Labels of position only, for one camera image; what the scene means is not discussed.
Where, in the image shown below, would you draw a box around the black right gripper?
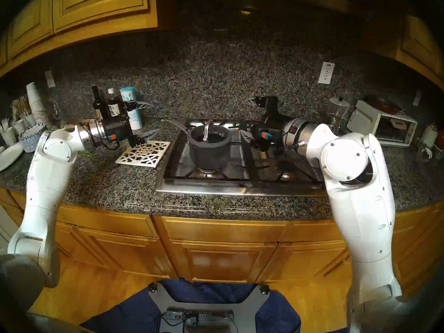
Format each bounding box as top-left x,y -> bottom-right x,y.
239,96 -> 290,145

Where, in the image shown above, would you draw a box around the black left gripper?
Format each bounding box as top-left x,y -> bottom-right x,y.
102,100 -> 161,147

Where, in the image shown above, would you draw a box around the dark grey saucepan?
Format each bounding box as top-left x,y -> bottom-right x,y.
163,119 -> 233,170

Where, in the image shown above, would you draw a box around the blue leaf print canister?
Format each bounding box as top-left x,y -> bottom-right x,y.
120,87 -> 142,130

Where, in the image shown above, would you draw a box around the white lattice trivet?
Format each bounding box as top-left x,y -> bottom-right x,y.
115,140 -> 171,168

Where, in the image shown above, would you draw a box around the soy sauce bottle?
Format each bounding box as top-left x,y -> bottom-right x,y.
106,88 -> 122,118

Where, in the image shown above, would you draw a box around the dark wine bottle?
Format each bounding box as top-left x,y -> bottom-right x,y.
92,86 -> 108,119

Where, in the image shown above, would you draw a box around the stainless steel gas cooktop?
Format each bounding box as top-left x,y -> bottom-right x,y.
155,118 -> 333,197

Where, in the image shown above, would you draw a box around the clear plastic bag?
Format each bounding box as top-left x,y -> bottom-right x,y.
45,96 -> 63,121

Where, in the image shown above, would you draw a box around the stack of white paper cups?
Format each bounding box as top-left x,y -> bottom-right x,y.
26,82 -> 52,128

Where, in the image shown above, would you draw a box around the blue patterned bowl stack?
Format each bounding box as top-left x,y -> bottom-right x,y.
19,123 -> 47,153

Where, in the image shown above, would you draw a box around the wooden upper cabinet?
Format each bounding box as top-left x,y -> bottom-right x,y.
0,0 -> 158,76
359,13 -> 444,90

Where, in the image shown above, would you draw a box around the wooden chopsticks bundle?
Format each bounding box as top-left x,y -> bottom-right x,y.
12,96 -> 32,116

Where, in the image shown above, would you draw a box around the red frying pan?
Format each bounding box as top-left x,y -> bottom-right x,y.
367,95 -> 404,115

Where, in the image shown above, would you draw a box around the white paper plate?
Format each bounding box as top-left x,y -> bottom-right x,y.
0,143 -> 24,171

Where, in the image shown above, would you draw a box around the wooden lower cabinets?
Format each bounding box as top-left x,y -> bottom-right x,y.
0,187 -> 444,308

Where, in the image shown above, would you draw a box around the white toaster oven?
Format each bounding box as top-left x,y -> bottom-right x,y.
346,100 -> 418,148

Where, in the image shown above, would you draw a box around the white ceramic mug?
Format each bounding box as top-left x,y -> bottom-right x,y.
420,123 -> 438,148

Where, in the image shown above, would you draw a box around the blue moving blanket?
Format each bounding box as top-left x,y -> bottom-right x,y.
80,279 -> 302,333

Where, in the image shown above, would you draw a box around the grey power strip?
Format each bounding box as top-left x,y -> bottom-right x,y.
166,309 -> 234,323

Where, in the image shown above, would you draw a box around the white wall power outlet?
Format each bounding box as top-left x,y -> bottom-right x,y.
318,62 -> 335,85

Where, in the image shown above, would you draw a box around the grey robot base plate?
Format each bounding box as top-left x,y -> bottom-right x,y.
147,282 -> 271,333

